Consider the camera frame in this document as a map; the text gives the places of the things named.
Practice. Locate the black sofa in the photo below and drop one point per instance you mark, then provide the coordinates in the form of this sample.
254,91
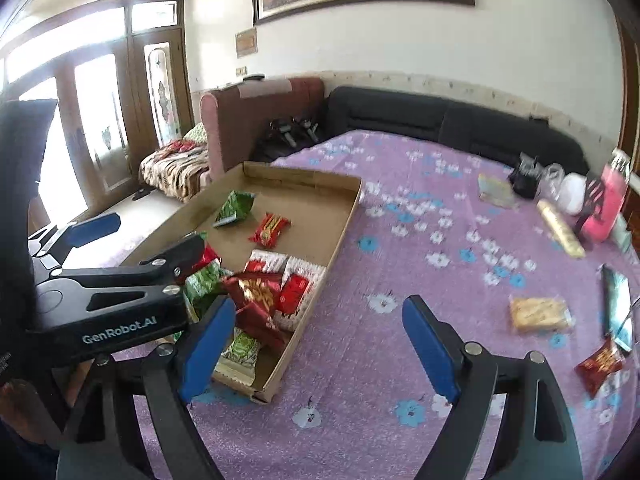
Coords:
469,128

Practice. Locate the purple floral tablecloth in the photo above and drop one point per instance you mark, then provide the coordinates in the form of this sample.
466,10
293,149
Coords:
355,402

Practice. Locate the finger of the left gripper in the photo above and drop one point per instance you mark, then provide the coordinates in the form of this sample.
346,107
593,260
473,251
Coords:
175,262
57,240

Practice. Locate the white round jar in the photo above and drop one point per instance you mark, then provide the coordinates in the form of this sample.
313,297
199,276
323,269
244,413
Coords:
572,194

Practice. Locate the small wall plaque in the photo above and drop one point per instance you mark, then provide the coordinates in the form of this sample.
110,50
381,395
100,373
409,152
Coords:
246,42

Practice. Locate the patterned blanket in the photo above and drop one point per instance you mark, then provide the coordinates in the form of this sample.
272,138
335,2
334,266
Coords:
176,169

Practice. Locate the cardboard tray box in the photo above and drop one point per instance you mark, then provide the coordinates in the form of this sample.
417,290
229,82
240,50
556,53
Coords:
319,205

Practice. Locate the green peas snack packet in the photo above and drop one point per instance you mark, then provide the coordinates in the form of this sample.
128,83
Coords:
235,208

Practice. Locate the brown armchair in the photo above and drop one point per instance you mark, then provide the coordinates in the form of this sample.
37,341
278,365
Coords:
236,116

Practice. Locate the red foil candy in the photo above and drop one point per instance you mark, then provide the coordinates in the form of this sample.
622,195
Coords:
258,324

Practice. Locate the black mug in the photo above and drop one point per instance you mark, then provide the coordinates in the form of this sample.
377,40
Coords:
525,178

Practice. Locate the green white snack packet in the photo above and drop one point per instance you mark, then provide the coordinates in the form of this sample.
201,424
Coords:
238,360

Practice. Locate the olive notebook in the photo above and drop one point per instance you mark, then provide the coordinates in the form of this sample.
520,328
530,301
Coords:
496,192

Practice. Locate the small green snack packet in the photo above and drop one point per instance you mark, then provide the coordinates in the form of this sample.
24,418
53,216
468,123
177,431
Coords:
201,288

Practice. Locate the white red snack sachet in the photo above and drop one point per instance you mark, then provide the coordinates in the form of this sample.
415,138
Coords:
268,262

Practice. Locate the pink thermos bottle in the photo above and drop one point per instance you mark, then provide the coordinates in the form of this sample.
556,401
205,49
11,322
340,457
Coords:
615,175

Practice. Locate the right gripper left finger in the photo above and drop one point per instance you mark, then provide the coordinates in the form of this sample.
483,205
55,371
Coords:
103,440

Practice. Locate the black bag with straps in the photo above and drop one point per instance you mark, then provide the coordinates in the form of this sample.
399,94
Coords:
284,137

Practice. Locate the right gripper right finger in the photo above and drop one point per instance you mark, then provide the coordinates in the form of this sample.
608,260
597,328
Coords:
536,437

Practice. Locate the dark red foil snack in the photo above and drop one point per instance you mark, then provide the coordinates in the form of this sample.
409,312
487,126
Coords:
254,290

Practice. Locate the beige wafer snack pack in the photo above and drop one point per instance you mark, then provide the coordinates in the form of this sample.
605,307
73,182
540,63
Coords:
540,314

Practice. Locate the red portrait snack packet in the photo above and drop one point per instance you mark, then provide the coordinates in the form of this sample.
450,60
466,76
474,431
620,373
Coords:
208,256

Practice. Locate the wooden glass door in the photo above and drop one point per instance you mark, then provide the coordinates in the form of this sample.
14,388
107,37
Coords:
117,69

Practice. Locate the black phone stand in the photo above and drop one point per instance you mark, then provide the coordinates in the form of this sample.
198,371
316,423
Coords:
593,203

